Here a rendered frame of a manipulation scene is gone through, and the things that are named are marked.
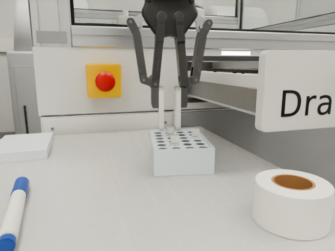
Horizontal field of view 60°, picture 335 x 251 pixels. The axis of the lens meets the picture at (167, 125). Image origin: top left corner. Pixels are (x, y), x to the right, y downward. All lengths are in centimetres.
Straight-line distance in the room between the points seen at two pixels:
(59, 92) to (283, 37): 57
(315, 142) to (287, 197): 70
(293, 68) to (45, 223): 35
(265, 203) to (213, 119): 49
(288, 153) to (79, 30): 64
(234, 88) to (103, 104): 31
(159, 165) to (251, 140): 47
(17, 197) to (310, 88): 39
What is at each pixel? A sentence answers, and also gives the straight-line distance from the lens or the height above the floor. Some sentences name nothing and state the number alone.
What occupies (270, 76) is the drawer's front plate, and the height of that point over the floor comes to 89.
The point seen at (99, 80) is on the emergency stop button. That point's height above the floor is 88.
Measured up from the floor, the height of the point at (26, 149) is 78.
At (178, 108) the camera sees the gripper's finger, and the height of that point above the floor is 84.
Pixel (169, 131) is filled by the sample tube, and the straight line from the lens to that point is 47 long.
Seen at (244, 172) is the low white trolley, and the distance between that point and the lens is 43.
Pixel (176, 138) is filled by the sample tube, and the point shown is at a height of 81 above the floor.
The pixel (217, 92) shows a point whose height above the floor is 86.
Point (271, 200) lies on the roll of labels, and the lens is 28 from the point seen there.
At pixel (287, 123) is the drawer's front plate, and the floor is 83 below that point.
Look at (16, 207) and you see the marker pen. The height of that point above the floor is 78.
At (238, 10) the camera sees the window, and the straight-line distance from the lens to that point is 80.
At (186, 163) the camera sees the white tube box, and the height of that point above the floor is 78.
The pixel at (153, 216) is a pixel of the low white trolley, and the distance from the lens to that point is 31.
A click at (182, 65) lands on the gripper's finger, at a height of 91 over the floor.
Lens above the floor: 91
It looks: 12 degrees down
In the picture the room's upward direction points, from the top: straight up
